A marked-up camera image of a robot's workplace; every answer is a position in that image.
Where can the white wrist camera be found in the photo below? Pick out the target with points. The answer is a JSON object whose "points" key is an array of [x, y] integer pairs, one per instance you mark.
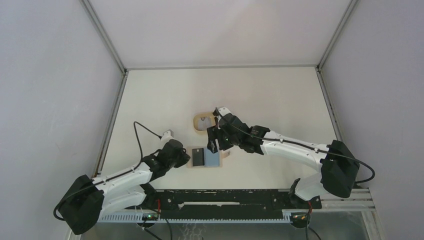
{"points": [[167, 136], [223, 111]]}

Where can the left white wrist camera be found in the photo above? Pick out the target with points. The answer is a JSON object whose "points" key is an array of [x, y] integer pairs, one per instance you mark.
{"points": [[167, 136]]}

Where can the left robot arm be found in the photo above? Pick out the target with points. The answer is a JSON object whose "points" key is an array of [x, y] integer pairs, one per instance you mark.
{"points": [[89, 199]]}

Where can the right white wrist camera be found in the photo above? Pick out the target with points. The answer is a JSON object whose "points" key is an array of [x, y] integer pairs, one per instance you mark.
{"points": [[223, 111]]}

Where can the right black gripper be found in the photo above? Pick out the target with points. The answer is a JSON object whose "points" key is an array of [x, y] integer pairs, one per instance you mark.
{"points": [[215, 132]]}

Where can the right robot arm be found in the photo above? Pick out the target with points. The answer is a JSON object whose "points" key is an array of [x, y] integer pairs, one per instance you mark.
{"points": [[335, 166]]}

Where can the black credit card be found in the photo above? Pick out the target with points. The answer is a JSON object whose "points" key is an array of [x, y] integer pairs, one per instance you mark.
{"points": [[198, 157]]}

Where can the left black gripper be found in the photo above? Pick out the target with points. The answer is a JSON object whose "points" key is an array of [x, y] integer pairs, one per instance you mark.
{"points": [[183, 160]]}

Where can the beige leather card holder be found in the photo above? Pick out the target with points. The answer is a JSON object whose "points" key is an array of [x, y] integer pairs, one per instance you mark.
{"points": [[223, 155]]}

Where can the blue grey credit card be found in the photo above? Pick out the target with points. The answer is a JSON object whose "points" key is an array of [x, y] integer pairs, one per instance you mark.
{"points": [[211, 159]]}

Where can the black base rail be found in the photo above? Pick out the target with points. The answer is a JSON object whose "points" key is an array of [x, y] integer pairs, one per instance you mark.
{"points": [[225, 204]]}

